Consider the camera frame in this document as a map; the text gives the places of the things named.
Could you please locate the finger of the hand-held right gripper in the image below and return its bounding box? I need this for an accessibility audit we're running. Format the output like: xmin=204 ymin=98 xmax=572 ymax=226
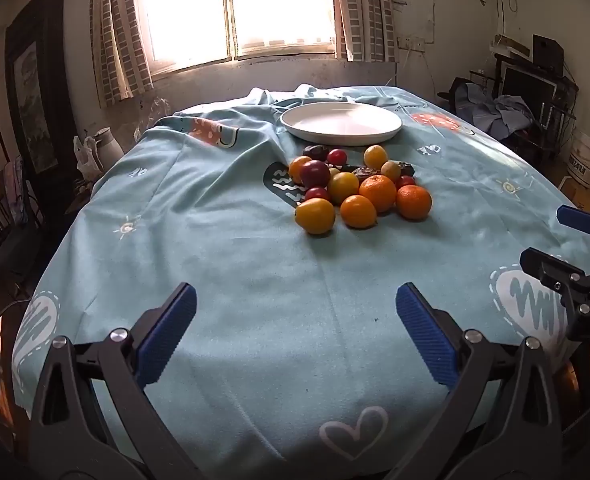
xmin=519 ymin=247 xmax=590 ymax=306
xmin=556 ymin=205 xmax=590 ymax=256

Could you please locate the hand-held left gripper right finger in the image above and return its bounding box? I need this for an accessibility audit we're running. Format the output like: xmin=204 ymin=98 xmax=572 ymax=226
xmin=395 ymin=282 xmax=563 ymax=480

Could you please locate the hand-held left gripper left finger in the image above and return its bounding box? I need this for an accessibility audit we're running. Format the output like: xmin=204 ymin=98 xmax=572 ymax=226
xmin=27 ymin=282 xmax=198 ymax=480

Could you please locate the yellow round fruit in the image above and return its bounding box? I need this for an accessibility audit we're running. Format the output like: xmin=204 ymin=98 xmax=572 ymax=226
xmin=288 ymin=156 xmax=313 ymax=184
xmin=363 ymin=145 xmax=388 ymax=169
xmin=295 ymin=198 xmax=336 ymax=235
xmin=327 ymin=172 xmax=360 ymax=206

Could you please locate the dark red plum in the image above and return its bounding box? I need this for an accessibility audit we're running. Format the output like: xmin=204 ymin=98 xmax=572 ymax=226
xmin=301 ymin=160 xmax=331 ymax=189

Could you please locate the white oval plate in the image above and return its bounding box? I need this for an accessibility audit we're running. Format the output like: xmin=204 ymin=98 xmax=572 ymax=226
xmin=280 ymin=101 xmax=403 ymax=147

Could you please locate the white plastic bucket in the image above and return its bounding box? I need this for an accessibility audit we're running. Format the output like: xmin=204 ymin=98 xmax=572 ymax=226
xmin=567 ymin=130 xmax=590 ymax=191

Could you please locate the light blue printed tablecloth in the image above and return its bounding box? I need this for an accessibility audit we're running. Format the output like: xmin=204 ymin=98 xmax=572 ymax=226
xmin=12 ymin=84 xmax=590 ymax=476

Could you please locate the blue cloth pile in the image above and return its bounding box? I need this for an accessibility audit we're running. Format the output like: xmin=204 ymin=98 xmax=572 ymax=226
xmin=462 ymin=82 xmax=536 ymax=141

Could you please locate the black monitor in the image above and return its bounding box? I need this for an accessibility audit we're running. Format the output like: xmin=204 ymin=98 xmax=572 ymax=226
xmin=500 ymin=65 xmax=558 ymax=111

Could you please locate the black speaker box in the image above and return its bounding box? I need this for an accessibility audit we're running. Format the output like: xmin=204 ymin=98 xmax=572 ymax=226
xmin=532 ymin=34 xmax=565 ymax=73

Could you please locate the dark chair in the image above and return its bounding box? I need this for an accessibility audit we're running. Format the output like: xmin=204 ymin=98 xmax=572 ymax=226
xmin=437 ymin=76 xmax=476 ymax=116

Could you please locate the white plastic bag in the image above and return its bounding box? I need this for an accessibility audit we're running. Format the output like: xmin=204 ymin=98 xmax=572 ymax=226
xmin=73 ymin=135 xmax=103 ymax=181

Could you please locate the white kettle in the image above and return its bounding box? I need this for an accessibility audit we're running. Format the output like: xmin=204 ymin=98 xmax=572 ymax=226
xmin=86 ymin=127 xmax=124 ymax=173

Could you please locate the dark framed picture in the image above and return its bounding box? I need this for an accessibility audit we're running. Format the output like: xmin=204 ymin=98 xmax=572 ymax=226
xmin=5 ymin=0 xmax=78 ymax=176

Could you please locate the grey checked curtain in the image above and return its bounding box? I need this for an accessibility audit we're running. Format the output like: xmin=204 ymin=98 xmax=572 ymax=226
xmin=330 ymin=0 xmax=400 ymax=63
xmin=90 ymin=0 xmax=155 ymax=108

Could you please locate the bright window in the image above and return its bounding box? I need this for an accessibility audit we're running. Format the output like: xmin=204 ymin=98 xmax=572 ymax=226
xmin=137 ymin=0 xmax=343 ymax=76

